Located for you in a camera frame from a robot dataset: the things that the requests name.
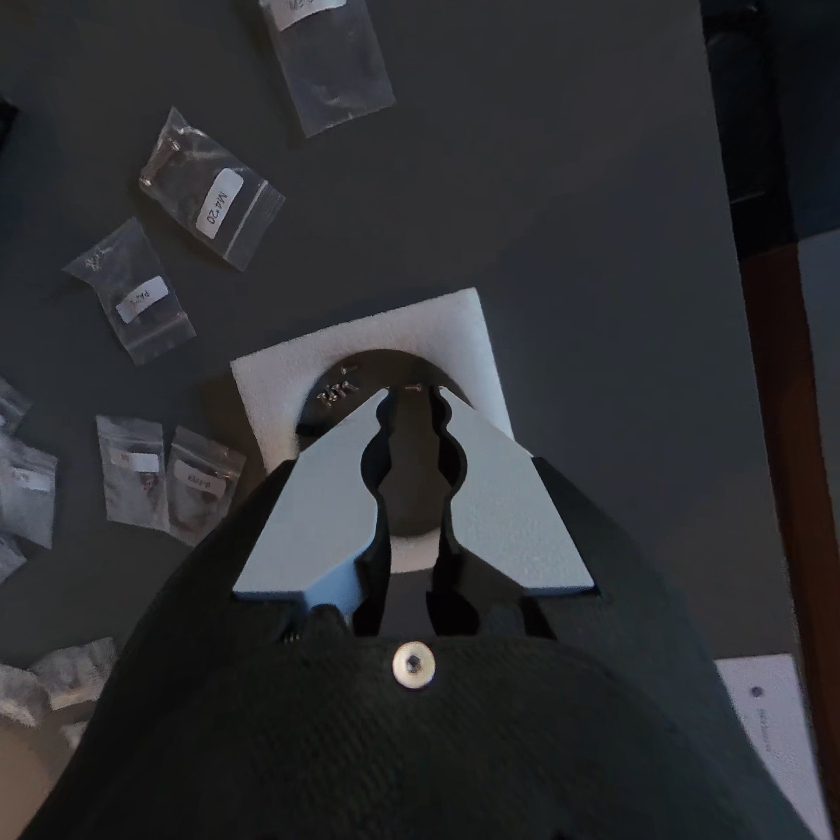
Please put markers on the white foam block with hole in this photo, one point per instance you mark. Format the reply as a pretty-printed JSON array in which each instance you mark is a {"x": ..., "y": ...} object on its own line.
[{"x": 433, "y": 321}]

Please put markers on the white printed paper sheet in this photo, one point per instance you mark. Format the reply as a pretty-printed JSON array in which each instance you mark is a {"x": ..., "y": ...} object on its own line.
[{"x": 781, "y": 774}]

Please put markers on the small clear screw bag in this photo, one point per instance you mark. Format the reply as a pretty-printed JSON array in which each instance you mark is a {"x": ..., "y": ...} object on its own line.
[
  {"x": 328, "y": 72},
  {"x": 131, "y": 295},
  {"x": 131, "y": 472},
  {"x": 72, "y": 676},
  {"x": 26, "y": 492},
  {"x": 203, "y": 190},
  {"x": 200, "y": 485},
  {"x": 12, "y": 407},
  {"x": 10, "y": 558}
]

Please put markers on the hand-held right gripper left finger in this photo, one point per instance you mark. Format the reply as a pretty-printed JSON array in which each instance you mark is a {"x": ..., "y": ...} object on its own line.
[{"x": 315, "y": 512}]

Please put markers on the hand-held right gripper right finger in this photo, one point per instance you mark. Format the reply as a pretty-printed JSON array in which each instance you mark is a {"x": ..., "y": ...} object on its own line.
[{"x": 518, "y": 518}]

